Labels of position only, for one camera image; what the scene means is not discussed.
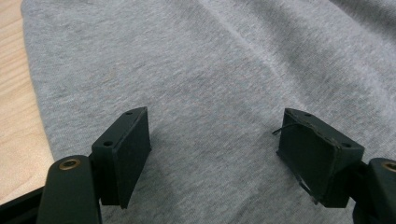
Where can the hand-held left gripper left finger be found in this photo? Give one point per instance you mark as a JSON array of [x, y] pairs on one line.
[[124, 155]]

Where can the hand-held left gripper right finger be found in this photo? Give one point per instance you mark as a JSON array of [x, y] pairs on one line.
[[314, 155]]

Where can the grey shorts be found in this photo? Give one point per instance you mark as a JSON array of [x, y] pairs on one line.
[[202, 68]]

